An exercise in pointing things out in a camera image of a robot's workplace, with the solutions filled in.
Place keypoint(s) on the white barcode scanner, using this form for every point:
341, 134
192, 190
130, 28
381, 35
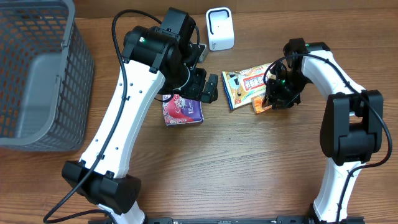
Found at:
219, 22

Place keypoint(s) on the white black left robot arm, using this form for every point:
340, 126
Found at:
160, 60

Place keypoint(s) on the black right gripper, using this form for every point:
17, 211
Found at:
274, 97

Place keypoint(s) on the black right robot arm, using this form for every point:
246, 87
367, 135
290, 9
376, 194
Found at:
353, 134

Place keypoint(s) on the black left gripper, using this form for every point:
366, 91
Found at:
196, 89

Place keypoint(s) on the grey plastic mesh basket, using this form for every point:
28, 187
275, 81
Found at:
46, 77

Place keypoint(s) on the orange Kleenex tissue pack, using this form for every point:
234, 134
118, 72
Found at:
260, 103

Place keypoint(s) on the yellow orange snack bag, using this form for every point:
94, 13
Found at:
241, 86

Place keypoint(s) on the red purple snack packet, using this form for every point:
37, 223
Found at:
181, 111

